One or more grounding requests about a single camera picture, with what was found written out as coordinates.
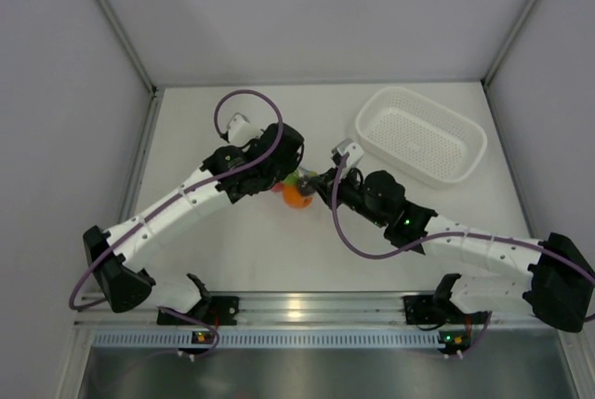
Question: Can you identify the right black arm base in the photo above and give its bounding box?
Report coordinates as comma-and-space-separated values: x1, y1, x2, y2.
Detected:
403, 295, 459, 327

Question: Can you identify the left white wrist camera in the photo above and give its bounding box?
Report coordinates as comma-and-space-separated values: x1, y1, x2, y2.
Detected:
223, 113, 262, 147

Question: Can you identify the orange fake fruit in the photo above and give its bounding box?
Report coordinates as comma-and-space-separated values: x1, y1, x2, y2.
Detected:
282, 185, 313, 209

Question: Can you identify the clear zip top bag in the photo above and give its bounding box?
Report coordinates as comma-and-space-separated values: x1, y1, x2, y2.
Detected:
271, 166, 318, 209

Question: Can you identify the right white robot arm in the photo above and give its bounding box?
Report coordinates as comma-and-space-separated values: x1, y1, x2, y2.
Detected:
298, 168, 594, 333

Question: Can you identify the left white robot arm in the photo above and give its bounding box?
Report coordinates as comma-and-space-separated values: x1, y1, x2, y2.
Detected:
83, 124, 304, 324

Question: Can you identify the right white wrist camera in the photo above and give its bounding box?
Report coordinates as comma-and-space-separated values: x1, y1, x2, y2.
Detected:
331, 139, 364, 169

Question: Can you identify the green fake fruit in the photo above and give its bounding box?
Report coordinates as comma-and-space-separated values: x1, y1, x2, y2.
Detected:
283, 171, 300, 186

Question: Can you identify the red fake apple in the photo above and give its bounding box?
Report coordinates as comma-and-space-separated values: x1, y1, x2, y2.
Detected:
271, 183, 283, 193

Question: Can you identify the white slotted cable duct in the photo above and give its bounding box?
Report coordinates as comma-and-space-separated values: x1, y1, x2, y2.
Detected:
92, 329, 469, 351

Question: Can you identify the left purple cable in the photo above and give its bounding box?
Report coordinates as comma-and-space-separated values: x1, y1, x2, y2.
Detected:
68, 88, 285, 311

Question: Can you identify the white perforated plastic basket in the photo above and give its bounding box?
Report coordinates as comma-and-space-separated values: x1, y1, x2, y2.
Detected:
354, 86, 487, 189

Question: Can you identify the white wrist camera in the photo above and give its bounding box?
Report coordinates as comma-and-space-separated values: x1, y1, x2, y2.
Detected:
331, 139, 364, 169
223, 113, 262, 147

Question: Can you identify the aluminium mounting rail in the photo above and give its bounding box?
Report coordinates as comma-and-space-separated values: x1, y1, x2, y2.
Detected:
74, 291, 549, 328

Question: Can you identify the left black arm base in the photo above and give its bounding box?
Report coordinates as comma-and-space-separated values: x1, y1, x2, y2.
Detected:
156, 295, 240, 327

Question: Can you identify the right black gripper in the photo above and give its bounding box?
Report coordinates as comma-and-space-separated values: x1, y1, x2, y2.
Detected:
310, 163, 389, 228

